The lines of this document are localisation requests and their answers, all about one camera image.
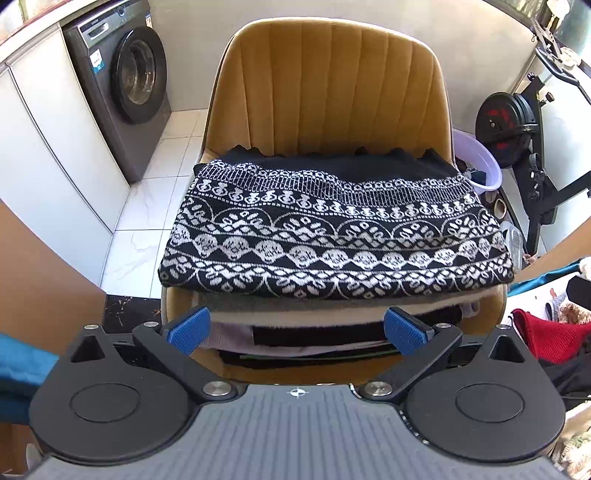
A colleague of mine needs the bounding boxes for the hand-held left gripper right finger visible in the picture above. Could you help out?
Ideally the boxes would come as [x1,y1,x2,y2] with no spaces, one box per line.
[359,306,531,401]

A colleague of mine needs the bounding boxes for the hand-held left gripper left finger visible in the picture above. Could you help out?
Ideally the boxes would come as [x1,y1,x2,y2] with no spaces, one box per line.
[68,305,237,403]

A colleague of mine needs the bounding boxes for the black white patterned sweater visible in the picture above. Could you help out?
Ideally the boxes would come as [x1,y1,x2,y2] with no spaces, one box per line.
[158,157,515,301]

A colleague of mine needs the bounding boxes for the black knitted garment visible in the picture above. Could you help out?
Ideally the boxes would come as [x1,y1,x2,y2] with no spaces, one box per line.
[196,145,462,183]

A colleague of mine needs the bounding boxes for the lilac folded garment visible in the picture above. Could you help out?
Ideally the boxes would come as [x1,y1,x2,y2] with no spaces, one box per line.
[201,320,398,358]

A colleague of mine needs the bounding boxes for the black folded garment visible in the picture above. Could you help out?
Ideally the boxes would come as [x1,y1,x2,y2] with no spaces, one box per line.
[252,305,463,346]

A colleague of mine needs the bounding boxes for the cream folded garment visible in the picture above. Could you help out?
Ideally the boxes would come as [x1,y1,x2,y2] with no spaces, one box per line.
[210,307,462,328]

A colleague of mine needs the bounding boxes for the grey folded garment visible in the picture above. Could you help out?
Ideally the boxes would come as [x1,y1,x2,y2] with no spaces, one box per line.
[198,284,506,319]

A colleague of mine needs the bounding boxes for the white slipper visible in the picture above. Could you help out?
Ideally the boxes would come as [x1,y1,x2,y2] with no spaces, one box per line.
[501,222,525,268]

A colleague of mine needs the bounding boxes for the red knitted garment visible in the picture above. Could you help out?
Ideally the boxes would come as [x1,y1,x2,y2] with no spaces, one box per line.
[510,308,591,365]

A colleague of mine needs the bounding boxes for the brown patterned slipper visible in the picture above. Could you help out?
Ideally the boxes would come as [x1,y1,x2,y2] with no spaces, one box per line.
[482,189,509,217]

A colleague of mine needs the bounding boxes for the brown wooden panel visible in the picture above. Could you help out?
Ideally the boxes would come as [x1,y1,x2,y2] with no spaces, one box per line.
[0,198,107,344]
[512,226,591,284]

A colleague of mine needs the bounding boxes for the black cloth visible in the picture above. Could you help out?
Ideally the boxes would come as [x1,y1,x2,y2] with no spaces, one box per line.
[538,355,591,411]

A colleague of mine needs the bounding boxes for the teal curtain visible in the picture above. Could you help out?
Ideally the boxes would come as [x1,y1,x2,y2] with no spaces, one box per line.
[0,335,61,423]

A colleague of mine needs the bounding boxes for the purple plastic basin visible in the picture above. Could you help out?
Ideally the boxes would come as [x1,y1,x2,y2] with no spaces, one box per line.
[452,128,503,192]

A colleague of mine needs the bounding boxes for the pale floral cloth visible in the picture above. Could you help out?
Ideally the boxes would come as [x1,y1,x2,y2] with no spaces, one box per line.
[551,406,591,476]

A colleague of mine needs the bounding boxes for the black exercise bike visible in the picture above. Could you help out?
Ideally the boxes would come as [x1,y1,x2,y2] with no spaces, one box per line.
[475,18,591,257]

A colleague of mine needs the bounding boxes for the white cabinets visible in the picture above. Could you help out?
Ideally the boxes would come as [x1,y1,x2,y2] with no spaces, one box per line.
[0,21,130,287]

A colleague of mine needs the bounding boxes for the grey washing machine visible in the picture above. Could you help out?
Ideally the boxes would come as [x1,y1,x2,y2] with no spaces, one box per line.
[62,0,172,184]

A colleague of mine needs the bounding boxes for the mustard velvet chair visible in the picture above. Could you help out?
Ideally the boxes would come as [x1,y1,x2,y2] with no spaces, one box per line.
[159,17,509,386]

